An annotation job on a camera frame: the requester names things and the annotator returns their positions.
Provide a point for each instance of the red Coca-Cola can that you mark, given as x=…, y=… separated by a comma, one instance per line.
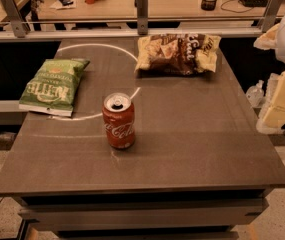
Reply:
x=119, y=116

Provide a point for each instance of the clear sanitizer bottle left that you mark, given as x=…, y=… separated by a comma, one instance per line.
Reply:
x=255, y=94

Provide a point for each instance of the black mesh cup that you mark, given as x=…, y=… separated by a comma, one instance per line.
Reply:
x=208, y=5

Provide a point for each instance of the brown and cream snack bag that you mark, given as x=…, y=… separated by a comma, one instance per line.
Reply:
x=178, y=54

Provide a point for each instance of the grey table drawer front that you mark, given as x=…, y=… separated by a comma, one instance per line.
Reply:
x=176, y=214

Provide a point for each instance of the green potato chip bag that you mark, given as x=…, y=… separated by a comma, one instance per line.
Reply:
x=52, y=90

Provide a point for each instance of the metal rail behind table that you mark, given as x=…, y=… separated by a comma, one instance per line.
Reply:
x=8, y=36

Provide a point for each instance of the right metal bracket post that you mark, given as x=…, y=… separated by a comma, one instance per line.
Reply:
x=270, y=14

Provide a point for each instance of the metal bracket post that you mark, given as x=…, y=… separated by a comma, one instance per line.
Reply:
x=142, y=16
x=270, y=14
x=19, y=27

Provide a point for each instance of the middle metal bracket post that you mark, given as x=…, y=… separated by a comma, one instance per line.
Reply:
x=142, y=16

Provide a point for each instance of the left metal bracket post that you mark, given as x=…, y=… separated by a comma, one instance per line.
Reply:
x=19, y=27

